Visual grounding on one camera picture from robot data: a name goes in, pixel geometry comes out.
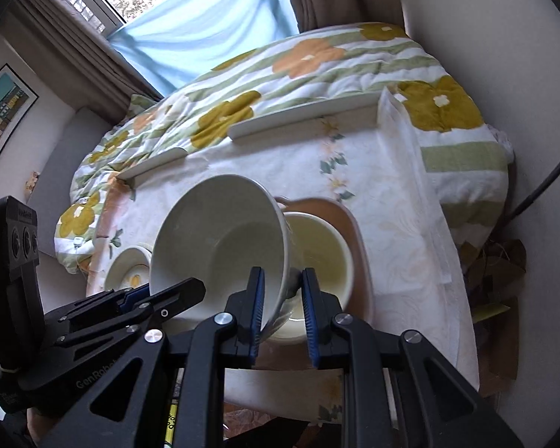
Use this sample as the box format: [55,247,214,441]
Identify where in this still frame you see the floral striped duvet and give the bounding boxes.
[53,21,515,275]

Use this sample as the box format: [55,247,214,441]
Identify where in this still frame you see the grey headboard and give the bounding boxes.
[37,107,118,263]

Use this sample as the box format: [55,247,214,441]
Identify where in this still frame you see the white plate with orange flowers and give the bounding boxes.
[105,242,154,298]

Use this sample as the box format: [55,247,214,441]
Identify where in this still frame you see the cream floral tablecloth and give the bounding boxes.
[86,86,479,425]

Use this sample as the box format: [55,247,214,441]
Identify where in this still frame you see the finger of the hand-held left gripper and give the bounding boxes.
[140,277,206,324]
[116,283,153,314]

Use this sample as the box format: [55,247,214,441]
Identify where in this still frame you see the white bowl with grey print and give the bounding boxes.
[149,174,302,337]

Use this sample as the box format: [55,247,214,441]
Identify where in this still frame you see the light blue curtain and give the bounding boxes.
[108,0,302,100]

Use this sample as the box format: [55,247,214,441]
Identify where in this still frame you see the framed wall poster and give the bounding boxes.
[0,63,40,190]

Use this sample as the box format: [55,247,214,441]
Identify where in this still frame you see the thick black cable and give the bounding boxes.
[511,134,560,218]

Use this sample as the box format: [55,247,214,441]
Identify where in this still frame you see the cream bowl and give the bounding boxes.
[261,211,355,344]

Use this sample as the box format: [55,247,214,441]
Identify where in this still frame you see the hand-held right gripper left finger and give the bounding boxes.
[37,267,266,448]

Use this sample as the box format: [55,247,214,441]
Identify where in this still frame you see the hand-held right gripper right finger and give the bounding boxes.
[301,268,526,448]

